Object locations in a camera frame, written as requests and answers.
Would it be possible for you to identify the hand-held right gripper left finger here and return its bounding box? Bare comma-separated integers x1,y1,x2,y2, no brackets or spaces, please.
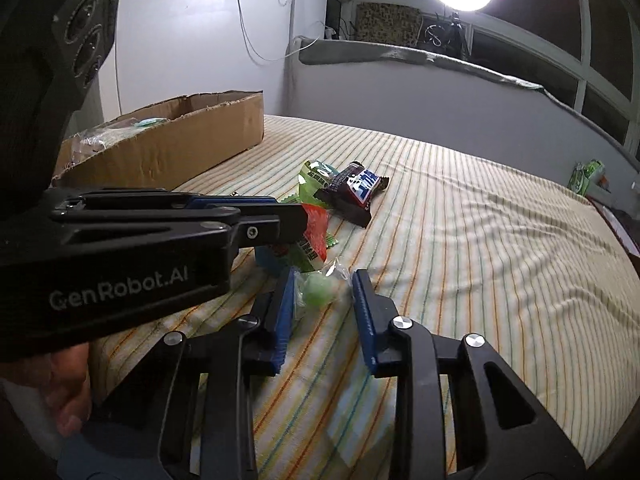
90,266,297,480

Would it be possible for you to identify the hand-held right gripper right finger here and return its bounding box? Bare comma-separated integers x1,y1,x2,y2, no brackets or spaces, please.
351,269,588,480

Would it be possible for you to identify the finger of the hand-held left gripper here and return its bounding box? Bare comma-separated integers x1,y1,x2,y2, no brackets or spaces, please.
50,187,281,211
50,204,307,251

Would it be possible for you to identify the clear packet green candy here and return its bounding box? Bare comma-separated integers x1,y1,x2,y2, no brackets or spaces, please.
292,257,352,309

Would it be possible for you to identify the red and green snack packet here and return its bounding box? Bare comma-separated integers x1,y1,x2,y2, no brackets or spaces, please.
272,204,337,273

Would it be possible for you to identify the cardboard box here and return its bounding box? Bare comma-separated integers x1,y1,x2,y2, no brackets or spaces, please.
52,91,265,192

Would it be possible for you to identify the person's left hand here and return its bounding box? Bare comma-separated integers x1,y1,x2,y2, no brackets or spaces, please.
44,344,93,436

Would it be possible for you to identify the blue snack packet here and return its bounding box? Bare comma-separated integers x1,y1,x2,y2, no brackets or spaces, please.
254,245,288,276

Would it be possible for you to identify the brown wrapped chocolate bar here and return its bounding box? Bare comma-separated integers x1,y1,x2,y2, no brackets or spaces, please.
314,161,390,228

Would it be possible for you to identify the white cabinet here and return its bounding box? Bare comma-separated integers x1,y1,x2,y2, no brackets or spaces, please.
97,0,296,126

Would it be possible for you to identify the grey windowsill cloth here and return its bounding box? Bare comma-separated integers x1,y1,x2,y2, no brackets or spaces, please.
299,40,640,161

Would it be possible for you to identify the patterned cushion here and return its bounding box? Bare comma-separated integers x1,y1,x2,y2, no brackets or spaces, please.
356,2,423,48

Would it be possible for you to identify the black light tripod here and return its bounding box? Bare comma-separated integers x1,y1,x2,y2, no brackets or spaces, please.
445,10,471,58

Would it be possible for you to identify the green paper bag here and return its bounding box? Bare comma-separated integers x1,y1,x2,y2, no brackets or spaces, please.
570,160,606,196

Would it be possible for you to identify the white framed window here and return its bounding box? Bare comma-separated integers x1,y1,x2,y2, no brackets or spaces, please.
327,0,640,146

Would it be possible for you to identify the white cable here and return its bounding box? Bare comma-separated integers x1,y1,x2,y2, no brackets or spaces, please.
237,0,326,63

